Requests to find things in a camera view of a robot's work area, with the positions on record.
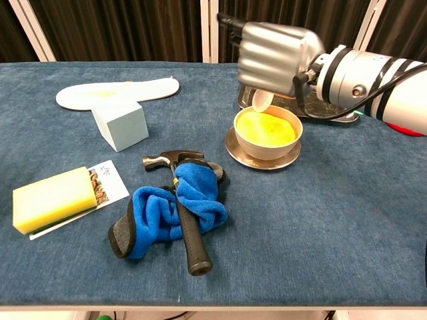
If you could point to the light blue foam cube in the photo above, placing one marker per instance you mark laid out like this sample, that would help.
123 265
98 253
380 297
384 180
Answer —
128 131

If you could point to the rectangular metal tray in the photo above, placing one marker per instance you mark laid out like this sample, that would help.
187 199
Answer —
320 103

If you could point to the red round disc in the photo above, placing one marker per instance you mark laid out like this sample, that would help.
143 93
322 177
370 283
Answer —
407 130

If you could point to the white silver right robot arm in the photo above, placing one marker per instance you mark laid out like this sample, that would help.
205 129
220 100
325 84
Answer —
350 70

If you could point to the round metal saucer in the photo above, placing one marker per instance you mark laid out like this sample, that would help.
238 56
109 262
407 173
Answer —
263 164

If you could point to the small green object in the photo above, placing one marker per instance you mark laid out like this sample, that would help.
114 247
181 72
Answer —
105 317

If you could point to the blue and black glove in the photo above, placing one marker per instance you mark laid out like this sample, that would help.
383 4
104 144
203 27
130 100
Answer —
197 190

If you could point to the white picture card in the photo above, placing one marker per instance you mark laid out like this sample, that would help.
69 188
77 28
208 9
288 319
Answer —
113 188

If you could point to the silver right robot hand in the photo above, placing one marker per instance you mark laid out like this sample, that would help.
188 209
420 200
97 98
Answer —
273 56

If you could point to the white plastic spoon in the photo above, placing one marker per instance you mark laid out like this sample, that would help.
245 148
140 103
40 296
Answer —
260 101

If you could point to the dark blue table cloth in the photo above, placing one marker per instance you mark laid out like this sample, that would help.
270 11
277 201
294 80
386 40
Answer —
300 233

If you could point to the white slipper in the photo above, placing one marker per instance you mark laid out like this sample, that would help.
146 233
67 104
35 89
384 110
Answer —
76 98

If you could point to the black pleated curtain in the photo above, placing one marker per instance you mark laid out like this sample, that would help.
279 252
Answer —
403 30
126 30
10 36
283 11

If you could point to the yellow green sponge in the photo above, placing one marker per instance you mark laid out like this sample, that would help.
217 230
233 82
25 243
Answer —
50 200

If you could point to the white screen frame post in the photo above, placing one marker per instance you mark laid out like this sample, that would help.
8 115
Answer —
209 30
31 30
370 26

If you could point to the metal bowl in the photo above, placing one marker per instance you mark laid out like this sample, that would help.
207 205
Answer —
267 150

